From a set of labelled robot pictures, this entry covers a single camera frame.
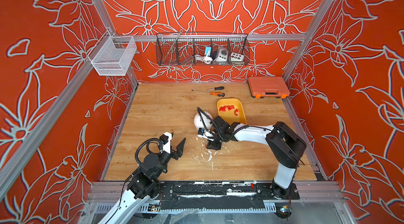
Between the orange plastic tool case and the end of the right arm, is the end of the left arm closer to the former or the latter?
the end of the right arm

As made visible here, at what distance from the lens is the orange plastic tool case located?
1.09m

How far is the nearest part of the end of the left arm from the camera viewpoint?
659 mm

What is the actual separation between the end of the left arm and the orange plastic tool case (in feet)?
2.21
